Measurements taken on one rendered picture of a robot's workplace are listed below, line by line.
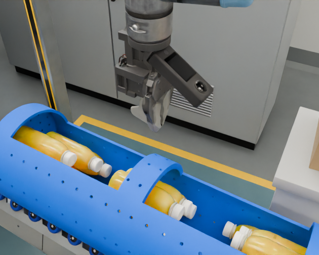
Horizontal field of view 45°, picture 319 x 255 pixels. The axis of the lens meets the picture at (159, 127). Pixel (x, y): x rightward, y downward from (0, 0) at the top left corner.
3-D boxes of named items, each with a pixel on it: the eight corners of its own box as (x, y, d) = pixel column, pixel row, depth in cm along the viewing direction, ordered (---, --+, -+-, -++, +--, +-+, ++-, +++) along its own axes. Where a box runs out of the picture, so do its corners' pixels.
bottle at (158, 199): (105, 198, 97) (168, 231, 90) (105, 178, 93) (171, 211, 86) (120, 182, 102) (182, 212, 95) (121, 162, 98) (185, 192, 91)
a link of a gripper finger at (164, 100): (144, 114, 80) (144, 78, 74) (169, 124, 78) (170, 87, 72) (136, 122, 78) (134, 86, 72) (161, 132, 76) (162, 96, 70)
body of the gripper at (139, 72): (138, 74, 75) (136, 16, 67) (176, 87, 72) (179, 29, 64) (115, 94, 70) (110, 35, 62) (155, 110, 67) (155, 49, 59)
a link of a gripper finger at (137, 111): (136, 122, 78) (134, 86, 72) (161, 132, 76) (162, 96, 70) (128, 131, 76) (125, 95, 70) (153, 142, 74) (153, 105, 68)
